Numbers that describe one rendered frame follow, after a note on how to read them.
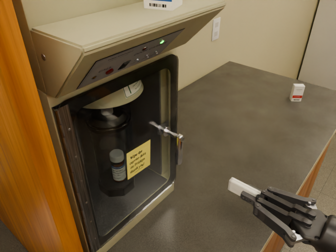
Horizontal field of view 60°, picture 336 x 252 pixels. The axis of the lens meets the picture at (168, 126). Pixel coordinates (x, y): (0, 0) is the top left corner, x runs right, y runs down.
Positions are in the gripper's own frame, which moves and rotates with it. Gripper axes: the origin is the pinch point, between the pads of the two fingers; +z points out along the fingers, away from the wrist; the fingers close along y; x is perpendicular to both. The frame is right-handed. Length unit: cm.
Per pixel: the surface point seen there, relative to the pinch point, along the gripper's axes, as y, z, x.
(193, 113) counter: -46, 46, 19
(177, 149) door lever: 1.1, 17.7, -3.3
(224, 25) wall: -104, 67, -4
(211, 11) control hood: 0.3, 11.8, -36.0
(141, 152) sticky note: 9.2, 22.1, -5.1
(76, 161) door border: 25.5, 22.0, -13.0
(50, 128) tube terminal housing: 27.3, 24.7, -20.0
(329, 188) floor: -151, -9, 112
